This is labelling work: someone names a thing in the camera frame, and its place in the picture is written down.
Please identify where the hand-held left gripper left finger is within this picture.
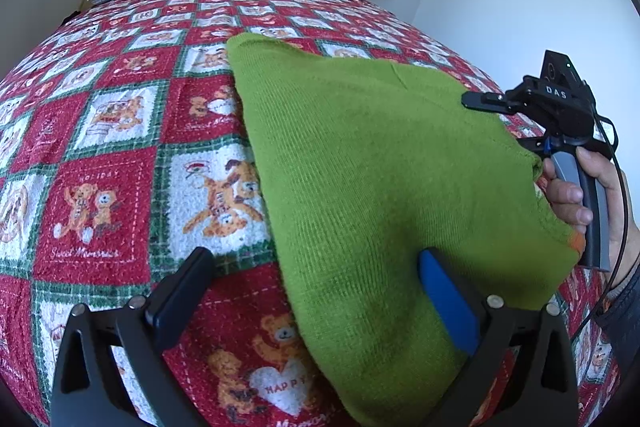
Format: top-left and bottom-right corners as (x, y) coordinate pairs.
(50, 247), (216, 427)

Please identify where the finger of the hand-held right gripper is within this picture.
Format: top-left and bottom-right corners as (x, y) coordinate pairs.
(517, 136), (552, 158)
(461, 90), (521, 116)

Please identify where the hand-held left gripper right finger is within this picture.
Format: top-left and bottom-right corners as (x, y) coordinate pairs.
(419, 249), (581, 427)

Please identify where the green striped knit sweater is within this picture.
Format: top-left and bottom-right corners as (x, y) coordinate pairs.
(226, 32), (594, 427)

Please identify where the person's right forearm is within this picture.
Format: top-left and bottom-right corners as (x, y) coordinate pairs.
(595, 252), (640, 370)

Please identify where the person's right hand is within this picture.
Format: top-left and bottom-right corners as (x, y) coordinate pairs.
(542, 146), (635, 260)

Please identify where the red printed bear blanket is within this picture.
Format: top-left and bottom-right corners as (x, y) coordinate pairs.
(0, 0), (626, 427)

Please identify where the black cable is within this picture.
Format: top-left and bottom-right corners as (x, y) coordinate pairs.
(570, 116), (629, 344)

